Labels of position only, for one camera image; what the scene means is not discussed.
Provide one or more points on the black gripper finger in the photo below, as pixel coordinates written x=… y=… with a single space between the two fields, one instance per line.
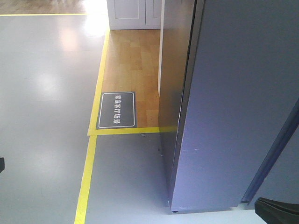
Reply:
x=275 y=212

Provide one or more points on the dark closed fridge door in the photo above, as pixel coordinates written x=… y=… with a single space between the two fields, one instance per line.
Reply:
x=278 y=176

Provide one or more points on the open fridge door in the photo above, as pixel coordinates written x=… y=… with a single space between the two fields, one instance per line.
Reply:
x=244 y=85

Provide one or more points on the grey floor sign sticker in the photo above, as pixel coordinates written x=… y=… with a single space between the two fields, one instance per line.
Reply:
x=117 y=110

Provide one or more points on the white panelled cabinet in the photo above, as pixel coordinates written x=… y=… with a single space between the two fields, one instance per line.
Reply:
x=134 y=14

